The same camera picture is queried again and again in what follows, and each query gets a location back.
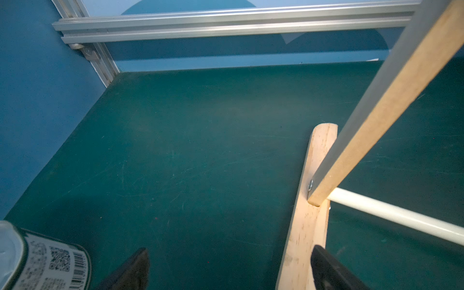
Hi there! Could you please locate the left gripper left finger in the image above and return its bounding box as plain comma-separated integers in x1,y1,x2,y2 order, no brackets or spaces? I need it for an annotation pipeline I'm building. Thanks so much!
95,248,150,290

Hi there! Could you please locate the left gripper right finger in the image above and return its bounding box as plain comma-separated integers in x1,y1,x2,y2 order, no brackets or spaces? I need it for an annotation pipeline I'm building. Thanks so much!
311,245,369,290

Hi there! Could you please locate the left aluminium corner post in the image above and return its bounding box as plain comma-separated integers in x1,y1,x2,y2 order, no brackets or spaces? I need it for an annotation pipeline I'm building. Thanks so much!
52,0,120,88

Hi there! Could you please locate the rear aluminium floor rail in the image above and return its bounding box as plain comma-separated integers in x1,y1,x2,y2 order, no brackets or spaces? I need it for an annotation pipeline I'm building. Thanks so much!
53,1,420,44

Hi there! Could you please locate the wooden drying rack frame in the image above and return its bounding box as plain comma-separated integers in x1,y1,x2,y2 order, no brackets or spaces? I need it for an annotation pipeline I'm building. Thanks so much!
275,1,464,290

